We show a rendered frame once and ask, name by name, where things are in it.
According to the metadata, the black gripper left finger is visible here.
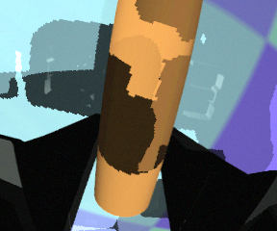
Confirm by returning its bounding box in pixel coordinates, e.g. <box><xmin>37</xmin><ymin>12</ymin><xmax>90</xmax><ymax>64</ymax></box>
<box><xmin>0</xmin><ymin>115</ymin><xmax>100</xmax><ymax>231</ymax></box>

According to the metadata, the brown cylinder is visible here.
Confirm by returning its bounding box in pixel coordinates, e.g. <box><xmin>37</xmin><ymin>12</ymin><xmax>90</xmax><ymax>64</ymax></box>
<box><xmin>93</xmin><ymin>0</ymin><xmax>203</xmax><ymax>217</ymax></box>

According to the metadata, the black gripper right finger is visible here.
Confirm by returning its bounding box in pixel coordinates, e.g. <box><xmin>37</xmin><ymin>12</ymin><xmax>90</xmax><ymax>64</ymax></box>
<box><xmin>161</xmin><ymin>126</ymin><xmax>277</xmax><ymax>231</ymax></box>

